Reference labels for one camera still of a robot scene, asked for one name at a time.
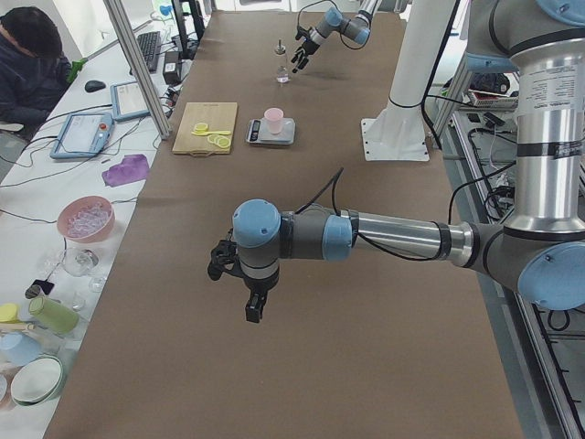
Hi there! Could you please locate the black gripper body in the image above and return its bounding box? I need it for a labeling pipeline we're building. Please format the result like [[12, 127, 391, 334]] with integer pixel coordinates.
[[242, 268, 280, 296], [294, 39, 320, 64]]

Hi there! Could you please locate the pink plastic cup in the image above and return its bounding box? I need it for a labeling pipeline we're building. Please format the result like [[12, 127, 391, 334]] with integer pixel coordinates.
[[263, 107, 284, 134]]

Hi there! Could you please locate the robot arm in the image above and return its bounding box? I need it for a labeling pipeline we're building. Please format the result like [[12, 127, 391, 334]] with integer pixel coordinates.
[[229, 1, 584, 323], [292, 1, 378, 73]]

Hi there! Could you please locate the grey kitchen scale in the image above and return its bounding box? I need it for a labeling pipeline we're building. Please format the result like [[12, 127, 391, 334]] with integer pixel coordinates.
[[245, 118, 296, 145]]

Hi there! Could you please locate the green plastic cup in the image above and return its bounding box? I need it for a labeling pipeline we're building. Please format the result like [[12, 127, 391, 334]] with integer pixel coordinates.
[[28, 296, 80, 335]]

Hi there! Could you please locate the light blue cup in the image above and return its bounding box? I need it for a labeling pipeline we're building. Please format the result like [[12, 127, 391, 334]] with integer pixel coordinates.
[[1, 332, 42, 366]]

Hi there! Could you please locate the yellow plastic cup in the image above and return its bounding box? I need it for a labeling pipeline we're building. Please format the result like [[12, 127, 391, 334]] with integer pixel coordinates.
[[0, 303, 20, 324]]

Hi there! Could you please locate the wooden cutting board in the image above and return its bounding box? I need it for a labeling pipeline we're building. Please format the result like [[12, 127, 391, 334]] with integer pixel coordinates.
[[172, 102, 238, 156]]

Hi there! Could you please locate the yellow lemon slice row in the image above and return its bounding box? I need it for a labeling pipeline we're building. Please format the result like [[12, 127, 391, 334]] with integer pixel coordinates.
[[207, 134, 231, 150]]

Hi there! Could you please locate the black power adapter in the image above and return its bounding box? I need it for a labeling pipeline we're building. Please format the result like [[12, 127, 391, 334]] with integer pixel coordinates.
[[163, 51, 182, 85]]

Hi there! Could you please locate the black keyboard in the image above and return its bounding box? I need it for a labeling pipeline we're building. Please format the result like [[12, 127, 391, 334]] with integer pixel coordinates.
[[136, 31, 161, 72]]

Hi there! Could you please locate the purple cloth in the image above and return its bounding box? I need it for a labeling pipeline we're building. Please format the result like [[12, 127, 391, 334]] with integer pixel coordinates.
[[101, 154, 150, 187]]

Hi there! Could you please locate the clear wine glass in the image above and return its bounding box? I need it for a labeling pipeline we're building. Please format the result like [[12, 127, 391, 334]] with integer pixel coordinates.
[[61, 248, 99, 277]]

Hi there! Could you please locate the blue teach pendant far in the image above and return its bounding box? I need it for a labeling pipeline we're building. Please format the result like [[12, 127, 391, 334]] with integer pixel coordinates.
[[110, 81, 150, 122]]

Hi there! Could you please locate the blue teach pendant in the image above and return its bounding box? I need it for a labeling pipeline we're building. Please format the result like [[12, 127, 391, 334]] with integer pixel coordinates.
[[49, 112, 114, 160], [110, 81, 150, 122]]

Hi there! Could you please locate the pink bowl with ice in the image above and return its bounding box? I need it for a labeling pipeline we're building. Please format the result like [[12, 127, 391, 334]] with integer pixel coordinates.
[[57, 196, 115, 243]]

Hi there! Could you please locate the black computer mouse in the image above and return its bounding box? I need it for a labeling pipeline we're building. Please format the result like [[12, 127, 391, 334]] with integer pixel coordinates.
[[84, 80, 106, 93]]

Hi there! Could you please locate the blue teach pendant near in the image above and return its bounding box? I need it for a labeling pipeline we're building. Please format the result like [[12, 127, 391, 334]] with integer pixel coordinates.
[[49, 112, 114, 160]]

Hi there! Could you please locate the green white bowl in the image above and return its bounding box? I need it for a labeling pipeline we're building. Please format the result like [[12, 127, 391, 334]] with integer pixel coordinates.
[[10, 355, 66, 406]]

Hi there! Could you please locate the seated person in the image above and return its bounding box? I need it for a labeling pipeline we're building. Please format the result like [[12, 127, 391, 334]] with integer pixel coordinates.
[[1, 6, 71, 140]]

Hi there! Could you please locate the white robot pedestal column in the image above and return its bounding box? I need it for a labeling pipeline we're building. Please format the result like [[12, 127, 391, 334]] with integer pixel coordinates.
[[361, 0, 459, 161]]

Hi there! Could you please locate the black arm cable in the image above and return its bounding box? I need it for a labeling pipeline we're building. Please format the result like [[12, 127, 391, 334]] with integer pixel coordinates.
[[295, 166, 463, 262]]

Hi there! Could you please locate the aluminium frame post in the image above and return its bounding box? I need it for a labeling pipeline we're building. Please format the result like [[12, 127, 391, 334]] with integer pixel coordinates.
[[103, 0, 171, 140]]

